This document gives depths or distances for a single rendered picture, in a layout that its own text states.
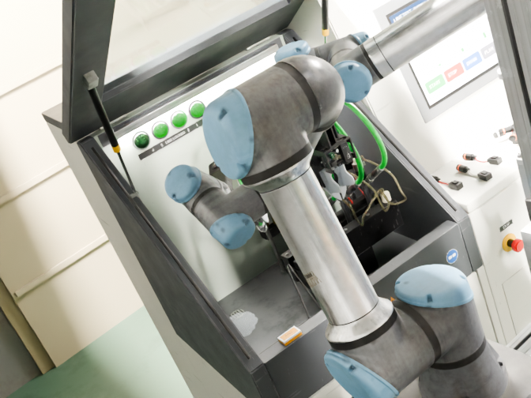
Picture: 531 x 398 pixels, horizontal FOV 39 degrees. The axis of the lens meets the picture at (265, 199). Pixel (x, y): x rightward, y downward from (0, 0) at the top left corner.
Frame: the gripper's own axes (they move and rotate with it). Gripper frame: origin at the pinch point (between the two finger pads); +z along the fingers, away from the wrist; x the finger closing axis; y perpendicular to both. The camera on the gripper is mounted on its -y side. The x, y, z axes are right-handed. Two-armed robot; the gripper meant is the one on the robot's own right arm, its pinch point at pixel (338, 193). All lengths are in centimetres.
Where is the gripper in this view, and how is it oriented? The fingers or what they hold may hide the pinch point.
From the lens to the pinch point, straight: 168.5
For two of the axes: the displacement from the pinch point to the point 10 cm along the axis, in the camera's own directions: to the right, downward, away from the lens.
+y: 4.9, 2.1, -8.4
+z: 3.5, 8.4, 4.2
